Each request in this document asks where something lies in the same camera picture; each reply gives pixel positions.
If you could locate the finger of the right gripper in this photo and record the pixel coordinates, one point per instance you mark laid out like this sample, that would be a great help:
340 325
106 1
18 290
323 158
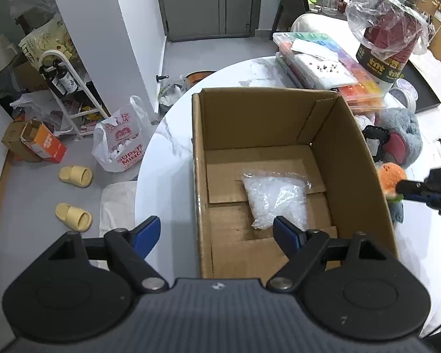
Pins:
413 191

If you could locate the yellow slipper far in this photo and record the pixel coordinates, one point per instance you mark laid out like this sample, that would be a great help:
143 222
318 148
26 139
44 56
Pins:
79 176

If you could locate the clear bag of white filling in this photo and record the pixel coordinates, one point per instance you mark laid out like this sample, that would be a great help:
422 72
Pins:
271 194

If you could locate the yellow slipper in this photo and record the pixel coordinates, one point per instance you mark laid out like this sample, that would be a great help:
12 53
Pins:
75 218
79 176

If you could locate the white metal rack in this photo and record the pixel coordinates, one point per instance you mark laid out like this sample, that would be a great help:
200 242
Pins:
80 108

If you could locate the white bead pegboard pad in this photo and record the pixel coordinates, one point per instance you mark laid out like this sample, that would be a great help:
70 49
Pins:
323 74

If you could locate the black rectangular tray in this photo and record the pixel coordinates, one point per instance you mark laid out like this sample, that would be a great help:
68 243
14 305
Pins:
427 99

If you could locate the orange watermelon slice plush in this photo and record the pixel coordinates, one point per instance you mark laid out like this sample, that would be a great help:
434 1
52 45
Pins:
389 175

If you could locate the white red printed plastic bag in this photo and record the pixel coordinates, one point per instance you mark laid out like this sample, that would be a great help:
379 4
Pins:
120 141

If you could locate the brown cardboard box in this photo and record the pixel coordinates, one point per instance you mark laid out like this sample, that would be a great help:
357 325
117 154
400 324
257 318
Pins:
308 137

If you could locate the rainbow bead organizer box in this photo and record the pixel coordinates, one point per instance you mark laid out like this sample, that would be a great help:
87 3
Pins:
362 98

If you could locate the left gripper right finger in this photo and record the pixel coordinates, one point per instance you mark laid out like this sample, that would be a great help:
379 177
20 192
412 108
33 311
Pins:
304 250

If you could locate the red snack canister in plastic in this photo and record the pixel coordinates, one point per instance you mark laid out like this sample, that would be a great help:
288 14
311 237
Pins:
388 33

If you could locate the dark wine bottle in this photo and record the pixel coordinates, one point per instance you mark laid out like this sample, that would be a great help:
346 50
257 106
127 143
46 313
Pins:
65 78

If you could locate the orange cardboard carton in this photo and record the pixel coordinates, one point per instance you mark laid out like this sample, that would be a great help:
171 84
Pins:
38 138

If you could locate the grey fluffy plush toy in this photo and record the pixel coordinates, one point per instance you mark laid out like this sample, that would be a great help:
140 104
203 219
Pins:
405 143

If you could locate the yellow slipper near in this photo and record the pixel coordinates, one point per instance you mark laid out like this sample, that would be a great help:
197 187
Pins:
75 218

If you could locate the round tin with patterned lid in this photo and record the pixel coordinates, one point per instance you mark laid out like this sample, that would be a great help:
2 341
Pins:
405 93

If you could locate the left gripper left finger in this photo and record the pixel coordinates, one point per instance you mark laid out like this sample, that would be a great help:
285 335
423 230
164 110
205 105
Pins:
126 252

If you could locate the grey cabinet doors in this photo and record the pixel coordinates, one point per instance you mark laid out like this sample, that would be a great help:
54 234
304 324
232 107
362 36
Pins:
186 20

